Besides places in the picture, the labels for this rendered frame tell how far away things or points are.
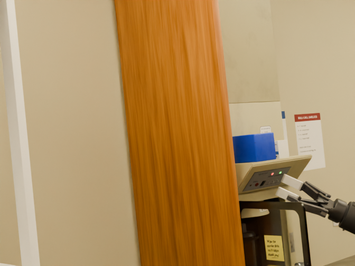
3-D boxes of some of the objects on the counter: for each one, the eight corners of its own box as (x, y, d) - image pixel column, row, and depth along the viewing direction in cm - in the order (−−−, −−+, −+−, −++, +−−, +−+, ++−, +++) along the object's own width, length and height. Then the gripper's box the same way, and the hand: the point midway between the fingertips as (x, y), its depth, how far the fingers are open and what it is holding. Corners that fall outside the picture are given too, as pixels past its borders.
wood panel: (147, 326, 231) (109, -53, 233) (153, 324, 233) (115, -52, 235) (248, 350, 195) (201, -100, 197) (254, 347, 197) (208, -98, 199)
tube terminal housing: (190, 327, 225) (168, 112, 226) (250, 305, 247) (230, 108, 248) (242, 338, 207) (218, 104, 208) (302, 313, 228) (280, 101, 230)
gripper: (349, 190, 213) (289, 162, 217) (346, 219, 192) (279, 187, 195) (340, 208, 216) (280, 180, 219) (335, 238, 194) (269, 207, 198)
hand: (285, 186), depth 207 cm, fingers open, 11 cm apart
